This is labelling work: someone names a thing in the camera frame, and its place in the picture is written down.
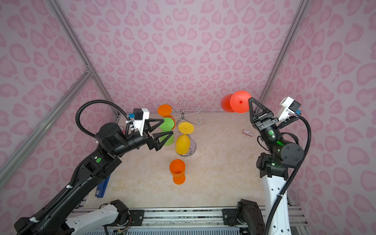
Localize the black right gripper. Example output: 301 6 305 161
247 101 287 158

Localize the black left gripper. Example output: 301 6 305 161
115 117 173 157

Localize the red wine glass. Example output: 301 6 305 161
221 91 252 113

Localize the yellow wine glass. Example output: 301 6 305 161
175 122 194 155

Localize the orange wine glass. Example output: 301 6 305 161
169 159 186 185
157 104 176 126

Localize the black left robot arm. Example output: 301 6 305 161
14 119 173 235

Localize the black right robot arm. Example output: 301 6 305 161
222 97 312 235

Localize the green wine glass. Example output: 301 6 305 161
159 117 175 146

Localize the red white small box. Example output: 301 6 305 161
242 129 254 137

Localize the blue stapler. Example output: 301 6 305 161
95 176 110 198

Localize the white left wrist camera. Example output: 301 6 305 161
126 108 150 136

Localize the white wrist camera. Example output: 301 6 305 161
126 108 150 136
277 97 301 122

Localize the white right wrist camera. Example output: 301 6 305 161
277 97 301 122

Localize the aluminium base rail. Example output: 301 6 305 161
54 190 312 235

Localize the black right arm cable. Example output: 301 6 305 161
262 115 312 235

